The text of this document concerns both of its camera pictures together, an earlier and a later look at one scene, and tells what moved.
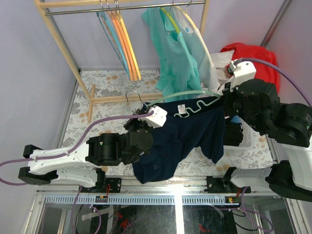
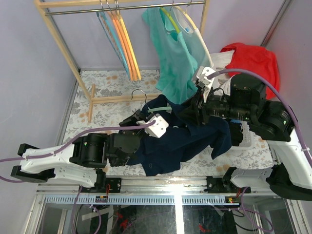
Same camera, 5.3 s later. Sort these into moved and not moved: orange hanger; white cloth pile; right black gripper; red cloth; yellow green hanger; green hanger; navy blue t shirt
Moved: right black gripper; green hanger; navy blue t shirt
Not moved: red cloth; white cloth pile; yellow green hanger; orange hanger
